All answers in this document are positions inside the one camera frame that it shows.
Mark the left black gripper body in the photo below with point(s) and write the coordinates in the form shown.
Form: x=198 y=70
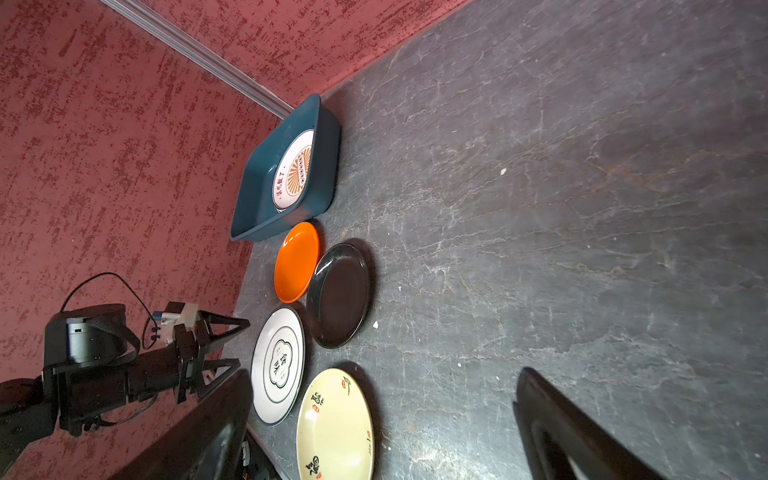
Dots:
x=93 y=365

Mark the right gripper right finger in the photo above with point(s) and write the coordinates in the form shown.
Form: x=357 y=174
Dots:
x=557 y=436

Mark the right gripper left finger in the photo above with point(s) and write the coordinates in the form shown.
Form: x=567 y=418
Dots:
x=206 y=444

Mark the white plate black flower outline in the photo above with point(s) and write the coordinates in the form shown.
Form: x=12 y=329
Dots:
x=277 y=365

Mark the pale yellow plate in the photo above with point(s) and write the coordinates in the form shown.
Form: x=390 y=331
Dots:
x=335 y=434

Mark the orange sunburst pattern plate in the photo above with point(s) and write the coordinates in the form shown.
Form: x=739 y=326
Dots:
x=292 y=171

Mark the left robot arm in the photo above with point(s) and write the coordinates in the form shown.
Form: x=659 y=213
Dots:
x=26 y=416

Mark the teal plastic bin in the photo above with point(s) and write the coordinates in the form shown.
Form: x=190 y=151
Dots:
x=255 y=217

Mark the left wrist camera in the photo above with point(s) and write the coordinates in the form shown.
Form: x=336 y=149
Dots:
x=175 y=313

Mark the left aluminium corner post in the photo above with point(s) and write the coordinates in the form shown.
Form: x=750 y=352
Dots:
x=168 y=33

